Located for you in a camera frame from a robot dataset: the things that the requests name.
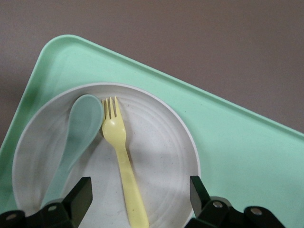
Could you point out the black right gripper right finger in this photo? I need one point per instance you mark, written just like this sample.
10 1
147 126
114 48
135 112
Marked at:
218 213

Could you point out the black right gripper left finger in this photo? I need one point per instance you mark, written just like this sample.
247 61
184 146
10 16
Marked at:
59 213

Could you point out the round beige speckled plate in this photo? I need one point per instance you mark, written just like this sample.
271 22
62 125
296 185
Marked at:
154 142

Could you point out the small yellow plastic fork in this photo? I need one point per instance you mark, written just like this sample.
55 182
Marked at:
114 128

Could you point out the mint green rectangular tray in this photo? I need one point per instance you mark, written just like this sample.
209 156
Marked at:
213 142

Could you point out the pale green plastic spoon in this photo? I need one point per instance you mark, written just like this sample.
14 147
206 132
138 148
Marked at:
80 123

